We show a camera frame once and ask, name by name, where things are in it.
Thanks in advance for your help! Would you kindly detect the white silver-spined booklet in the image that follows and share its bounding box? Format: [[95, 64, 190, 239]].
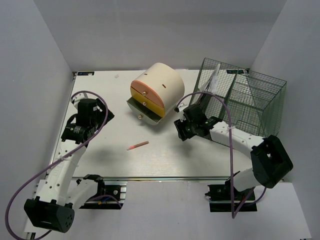
[[192, 63, 222, 111]]

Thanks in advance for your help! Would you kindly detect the cream round drawer box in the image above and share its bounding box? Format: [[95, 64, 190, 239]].
[[126, 62, 185, 125]]

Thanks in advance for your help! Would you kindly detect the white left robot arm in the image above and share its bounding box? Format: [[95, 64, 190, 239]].
[[24, 97, 114, 233]]

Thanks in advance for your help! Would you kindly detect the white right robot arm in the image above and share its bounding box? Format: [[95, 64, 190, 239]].
[[174, 104, 294, 200]]

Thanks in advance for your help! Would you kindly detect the red pen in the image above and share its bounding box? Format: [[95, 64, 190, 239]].
[[126, 141, 149, 151]]

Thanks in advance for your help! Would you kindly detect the black table corner label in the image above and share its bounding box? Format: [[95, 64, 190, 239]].
[[77, 71, 95, 76]]

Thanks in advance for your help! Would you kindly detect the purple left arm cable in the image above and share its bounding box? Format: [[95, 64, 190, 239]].
[[4, 90, 123, 239]]

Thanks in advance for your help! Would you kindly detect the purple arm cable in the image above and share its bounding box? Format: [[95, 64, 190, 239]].
[[4, 90, 123, 239], [174, 91, 267, 220]]

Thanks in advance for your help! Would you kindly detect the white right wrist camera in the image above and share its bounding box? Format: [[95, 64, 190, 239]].
[[174, 104, 188, 122]]

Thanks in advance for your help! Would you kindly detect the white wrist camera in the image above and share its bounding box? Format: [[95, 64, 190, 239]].
[[174, 104, 188, 122], [70, 92, 88, 108]]

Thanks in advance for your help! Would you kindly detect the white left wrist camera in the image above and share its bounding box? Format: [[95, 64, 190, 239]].
[[70, 92, 88, 108]]

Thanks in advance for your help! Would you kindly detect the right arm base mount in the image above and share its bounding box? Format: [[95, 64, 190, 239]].
[[204, 184, 258, 213]]

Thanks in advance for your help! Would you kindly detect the green wire mesh organizer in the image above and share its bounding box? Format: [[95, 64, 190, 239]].
[[189, 58, 287, 137]]

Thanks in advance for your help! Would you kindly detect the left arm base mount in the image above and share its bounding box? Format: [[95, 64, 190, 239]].
[[76, 174, 126, 210]]

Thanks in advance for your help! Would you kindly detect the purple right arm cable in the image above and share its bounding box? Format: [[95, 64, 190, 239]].
[[174, 91, 267, 220]]

